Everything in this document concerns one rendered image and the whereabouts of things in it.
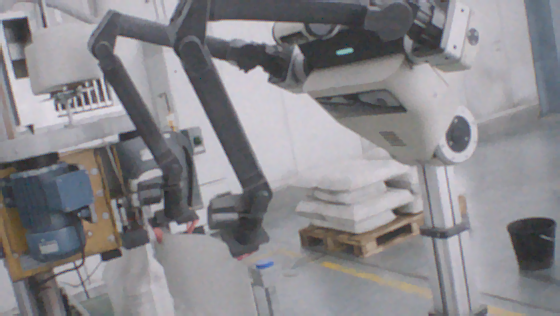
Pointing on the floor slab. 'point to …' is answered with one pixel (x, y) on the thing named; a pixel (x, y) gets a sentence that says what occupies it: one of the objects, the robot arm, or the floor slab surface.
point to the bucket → (533, 242)
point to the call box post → (272, 301)
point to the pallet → (364, 247)
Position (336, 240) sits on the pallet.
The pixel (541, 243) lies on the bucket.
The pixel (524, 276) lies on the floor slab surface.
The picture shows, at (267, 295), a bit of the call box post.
